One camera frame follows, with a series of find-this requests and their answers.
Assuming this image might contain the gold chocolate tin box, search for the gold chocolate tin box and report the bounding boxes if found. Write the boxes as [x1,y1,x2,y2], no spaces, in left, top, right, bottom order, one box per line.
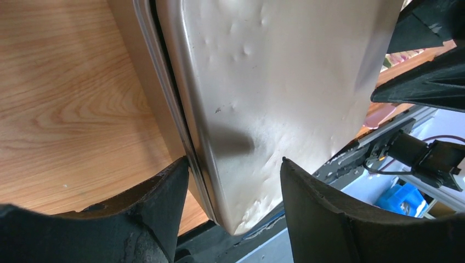
[108,1,218,222]

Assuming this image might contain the blue parts bin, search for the blue parts bin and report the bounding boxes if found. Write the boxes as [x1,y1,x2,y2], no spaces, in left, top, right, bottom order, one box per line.
[375,183,429,218]

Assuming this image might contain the grey metal tin lid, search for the grey metal tin lid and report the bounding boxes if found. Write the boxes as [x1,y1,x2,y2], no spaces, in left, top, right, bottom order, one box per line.
[155,1,402,236]

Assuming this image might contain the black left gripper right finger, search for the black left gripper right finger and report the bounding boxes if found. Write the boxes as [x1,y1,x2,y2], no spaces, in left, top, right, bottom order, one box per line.
[280,158,464,262]

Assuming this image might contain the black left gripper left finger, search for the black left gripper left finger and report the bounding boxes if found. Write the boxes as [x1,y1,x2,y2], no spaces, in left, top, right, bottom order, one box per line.
[1,157,189,262]

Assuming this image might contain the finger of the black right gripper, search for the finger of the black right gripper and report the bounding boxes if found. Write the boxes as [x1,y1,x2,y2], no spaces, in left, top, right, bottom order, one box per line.
[387,0,464,54]
[370,47,464,113]

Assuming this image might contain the pink silicone tongs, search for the pink silicone tongs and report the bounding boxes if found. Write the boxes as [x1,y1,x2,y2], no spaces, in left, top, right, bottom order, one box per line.
[363,104,398,130]

